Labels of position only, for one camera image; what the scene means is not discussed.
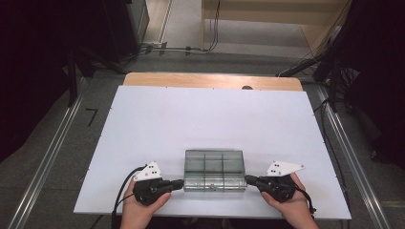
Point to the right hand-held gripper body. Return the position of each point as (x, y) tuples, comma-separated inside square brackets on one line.
[(280, 187)]

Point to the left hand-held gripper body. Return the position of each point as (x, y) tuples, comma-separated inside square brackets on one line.
[(149, 189)]

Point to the clear plastic compartment box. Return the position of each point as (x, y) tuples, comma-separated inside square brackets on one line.
[(213, 165)]

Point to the person's right hand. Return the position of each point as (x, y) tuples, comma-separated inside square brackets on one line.
[(293, 206)]

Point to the person's left hand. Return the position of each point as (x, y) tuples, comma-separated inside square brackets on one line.
[(140, 211)]

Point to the dark round table grommet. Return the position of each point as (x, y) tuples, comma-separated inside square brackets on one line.
[(247, 87)]

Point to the black floor tape mark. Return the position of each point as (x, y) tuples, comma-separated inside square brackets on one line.
[(94, 116)]

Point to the black metal stand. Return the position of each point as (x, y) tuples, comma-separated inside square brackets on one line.
[(72, 82), (333, 89)]

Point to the yellow floor tape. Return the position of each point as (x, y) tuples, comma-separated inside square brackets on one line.
[(393, 204)]

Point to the black curtain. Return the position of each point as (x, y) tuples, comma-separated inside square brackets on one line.
[(31, 63), (382, 63)]

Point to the dark cabinet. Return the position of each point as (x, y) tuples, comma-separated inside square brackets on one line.
[(127, 28)]

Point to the light wooden shelf unit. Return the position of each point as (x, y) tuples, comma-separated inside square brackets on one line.
[(254, 6)]

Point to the metal floor rail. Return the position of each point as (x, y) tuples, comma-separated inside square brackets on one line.
[(47, 159), (353, 159)]

